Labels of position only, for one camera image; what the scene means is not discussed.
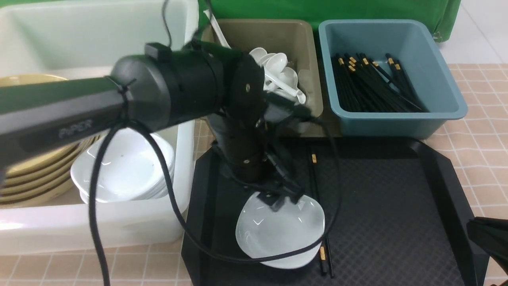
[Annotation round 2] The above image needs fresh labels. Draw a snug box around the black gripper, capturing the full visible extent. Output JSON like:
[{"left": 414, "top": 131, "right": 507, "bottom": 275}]
[{"left": 210, "top": 107, "right": 306, "bottom": 211}]

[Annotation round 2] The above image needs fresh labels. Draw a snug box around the small white square dish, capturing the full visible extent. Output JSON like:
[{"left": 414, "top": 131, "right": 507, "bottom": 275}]
[{"left": 235, "top": 192, "right": 325, "bottom": 259}]

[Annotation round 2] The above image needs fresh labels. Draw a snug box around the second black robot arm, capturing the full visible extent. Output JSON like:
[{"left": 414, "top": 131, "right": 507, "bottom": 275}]
[{"left": 466, "top": 216, "right": 508, "bottom": 273}]

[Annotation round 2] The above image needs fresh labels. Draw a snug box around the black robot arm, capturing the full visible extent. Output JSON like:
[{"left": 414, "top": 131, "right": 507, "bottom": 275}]
[{"left": 1, "top": 41, "right": 311, "bottom": 209}]

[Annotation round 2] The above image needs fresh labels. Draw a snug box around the pile of white spoons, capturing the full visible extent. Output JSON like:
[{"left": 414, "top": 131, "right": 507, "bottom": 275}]
[{"left": 203, "top": 10, "right": 307, "bottom": 104}]

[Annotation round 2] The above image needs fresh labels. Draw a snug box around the stack of white dishes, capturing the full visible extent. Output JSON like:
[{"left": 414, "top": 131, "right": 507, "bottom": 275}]
[{"left": 70, "top": 128, "right": 175, "bottom": 203}]

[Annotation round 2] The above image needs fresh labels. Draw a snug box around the olive plastic spoon bin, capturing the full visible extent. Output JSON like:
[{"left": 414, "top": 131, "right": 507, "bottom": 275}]
[{"left": 218, "top": 19, "right": 323, "bottom": 117}]

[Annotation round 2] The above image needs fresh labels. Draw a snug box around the pile of black chopsticks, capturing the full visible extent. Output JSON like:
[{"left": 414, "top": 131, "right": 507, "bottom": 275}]
[{"left": 331, "top": 53, "right": 429, "bottom": 113}]

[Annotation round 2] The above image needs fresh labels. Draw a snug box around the black plastic serving tray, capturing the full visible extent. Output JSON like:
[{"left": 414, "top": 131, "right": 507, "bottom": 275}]
[{"left": 182, "top": 138, "right": 489, "bottom": 286}]

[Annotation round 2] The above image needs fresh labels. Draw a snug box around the blue plastic chopstick bin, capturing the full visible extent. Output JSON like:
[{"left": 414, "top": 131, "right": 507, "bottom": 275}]
[{"left": 319, "top": 19, "right": 468, "bottom": 139}]

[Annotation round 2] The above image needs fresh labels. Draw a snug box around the stack of yellow bowls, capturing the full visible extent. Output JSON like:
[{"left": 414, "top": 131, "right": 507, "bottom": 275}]
[{"left": 0, "top": 74, "right": 100, "bottom": 208}]

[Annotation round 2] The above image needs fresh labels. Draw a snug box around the peach grid-pattern tablecloth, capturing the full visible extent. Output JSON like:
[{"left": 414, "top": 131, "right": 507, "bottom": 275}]
[{"left": 1, "top": 64, "right": 508, "bottom": 286}]

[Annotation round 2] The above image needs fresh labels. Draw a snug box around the green cloth backdrop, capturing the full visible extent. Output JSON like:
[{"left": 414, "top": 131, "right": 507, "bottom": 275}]
[{"left": 198, "top": 0, "right": 461, "bottom": 42}]

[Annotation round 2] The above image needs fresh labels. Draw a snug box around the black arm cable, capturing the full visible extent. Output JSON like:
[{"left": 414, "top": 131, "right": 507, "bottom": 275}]
[{"left": 88, "top": 0, "right": 342, "bottom": 286}]

